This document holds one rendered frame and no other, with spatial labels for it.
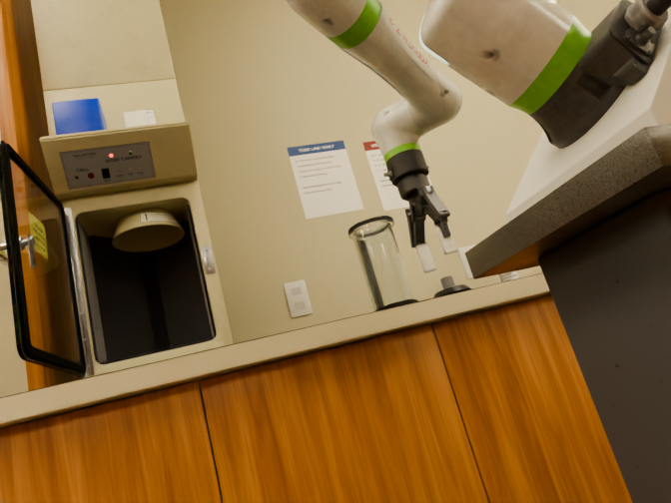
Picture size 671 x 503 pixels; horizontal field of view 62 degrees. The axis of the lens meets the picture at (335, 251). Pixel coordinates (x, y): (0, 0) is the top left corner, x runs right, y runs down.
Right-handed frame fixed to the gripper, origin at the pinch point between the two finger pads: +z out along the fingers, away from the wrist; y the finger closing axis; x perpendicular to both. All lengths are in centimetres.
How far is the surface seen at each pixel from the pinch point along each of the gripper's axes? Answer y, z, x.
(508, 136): -60, -56, 74
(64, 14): -12, -89, -72
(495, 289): 15.5, 12.7, 2.0
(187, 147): -5, -41, -49
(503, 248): 55, 14, -17
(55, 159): -4, -42, -78
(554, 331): 12.1, 23.4, 13.2
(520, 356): 12.4, 26.3, 3.8
